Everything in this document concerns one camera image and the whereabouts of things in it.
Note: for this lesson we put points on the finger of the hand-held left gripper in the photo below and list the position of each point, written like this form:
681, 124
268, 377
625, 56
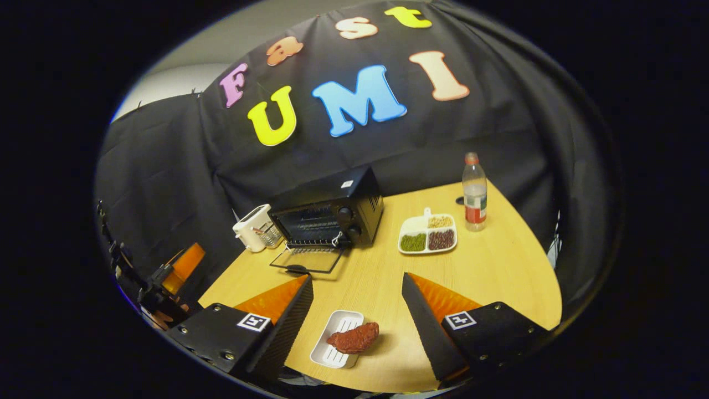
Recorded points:
185, 266

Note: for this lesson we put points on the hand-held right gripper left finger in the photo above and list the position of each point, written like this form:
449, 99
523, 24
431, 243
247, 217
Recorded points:
285, 327

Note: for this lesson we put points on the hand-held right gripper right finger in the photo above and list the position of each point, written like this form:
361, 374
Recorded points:
426, 327

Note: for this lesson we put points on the white ribbed tray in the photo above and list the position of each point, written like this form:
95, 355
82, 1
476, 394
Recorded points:
340, 324

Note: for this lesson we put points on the red fried meat piece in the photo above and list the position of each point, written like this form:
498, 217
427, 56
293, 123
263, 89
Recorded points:
354, 338

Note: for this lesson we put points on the black electric oven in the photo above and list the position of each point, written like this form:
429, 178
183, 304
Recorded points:
363, 194

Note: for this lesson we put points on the white toaster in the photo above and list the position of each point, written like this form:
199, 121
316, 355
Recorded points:
249, 227

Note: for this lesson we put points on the white divided plate with beans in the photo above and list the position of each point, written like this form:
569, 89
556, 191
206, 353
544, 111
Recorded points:
412, 226

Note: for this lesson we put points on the clear plastic bottle red label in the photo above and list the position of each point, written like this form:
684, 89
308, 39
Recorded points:
474, 194

